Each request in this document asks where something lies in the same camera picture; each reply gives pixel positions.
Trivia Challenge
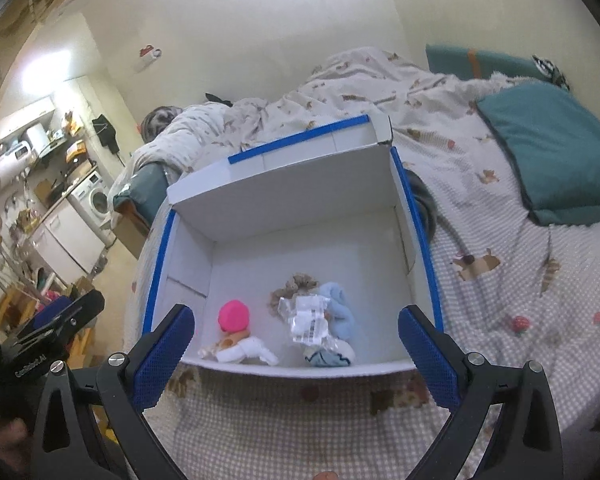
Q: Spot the black and white striped item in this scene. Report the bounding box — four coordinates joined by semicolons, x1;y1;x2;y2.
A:
531;55;571;92

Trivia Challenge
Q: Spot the teal pillow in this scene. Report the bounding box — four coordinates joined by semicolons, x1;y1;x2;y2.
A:
475;80;600;227

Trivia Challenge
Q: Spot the clear plastic packet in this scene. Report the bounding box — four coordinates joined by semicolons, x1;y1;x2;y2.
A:
277;294;331;347

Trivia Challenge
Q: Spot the teal cushion with orange stripe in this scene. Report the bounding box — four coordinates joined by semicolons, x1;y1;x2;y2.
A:
425;44;546;81

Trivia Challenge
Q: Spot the white water heater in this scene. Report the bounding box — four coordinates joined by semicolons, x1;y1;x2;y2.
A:
0;145;31;186

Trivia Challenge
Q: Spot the small doll with pink hat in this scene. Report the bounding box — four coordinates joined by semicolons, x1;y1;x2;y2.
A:
197;300;253;361

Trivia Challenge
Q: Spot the white washing machine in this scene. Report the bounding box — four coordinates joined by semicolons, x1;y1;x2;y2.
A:
67;171;113;233

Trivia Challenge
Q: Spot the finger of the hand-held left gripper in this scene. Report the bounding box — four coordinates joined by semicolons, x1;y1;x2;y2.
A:
12;290;106;356

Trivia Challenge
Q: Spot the white and blue cloth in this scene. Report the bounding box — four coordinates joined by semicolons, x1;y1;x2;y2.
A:
302;338;356;368

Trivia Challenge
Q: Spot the blue and white cardboard box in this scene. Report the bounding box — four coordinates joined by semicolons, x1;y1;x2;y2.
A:
141;114;446;377

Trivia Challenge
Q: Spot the black hanging bag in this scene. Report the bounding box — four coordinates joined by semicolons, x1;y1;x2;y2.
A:
91;115;121;153

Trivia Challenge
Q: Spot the white printed duvet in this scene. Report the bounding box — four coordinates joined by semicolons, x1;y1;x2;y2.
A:
130;47;511;181

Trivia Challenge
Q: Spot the person's left hand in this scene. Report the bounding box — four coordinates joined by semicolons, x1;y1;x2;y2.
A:
0;417;28;461

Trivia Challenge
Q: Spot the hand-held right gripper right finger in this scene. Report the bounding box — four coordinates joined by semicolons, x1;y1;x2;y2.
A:
397;304;563;480

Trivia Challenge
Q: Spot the dark grey cloth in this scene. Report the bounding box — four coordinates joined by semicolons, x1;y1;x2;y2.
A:
402;167;438;241

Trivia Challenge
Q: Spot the white cabinet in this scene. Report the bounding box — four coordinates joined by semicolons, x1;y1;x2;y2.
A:
30;202;106;273

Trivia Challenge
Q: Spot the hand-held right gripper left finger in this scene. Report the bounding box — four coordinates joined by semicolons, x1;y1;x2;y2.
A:
30;304;197;480

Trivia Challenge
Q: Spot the grey striped pillow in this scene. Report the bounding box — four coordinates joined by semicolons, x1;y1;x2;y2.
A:
141;105;183;138

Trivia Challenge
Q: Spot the brown fuzzy scrunchie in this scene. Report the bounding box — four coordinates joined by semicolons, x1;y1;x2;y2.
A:
267;272;317;318

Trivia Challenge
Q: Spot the light blue fluffy sock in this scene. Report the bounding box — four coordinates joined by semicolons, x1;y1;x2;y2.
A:
317;281;357;342

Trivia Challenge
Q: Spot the teal upholstered bed end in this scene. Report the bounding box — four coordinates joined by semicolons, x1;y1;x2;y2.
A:
112;162;181;216

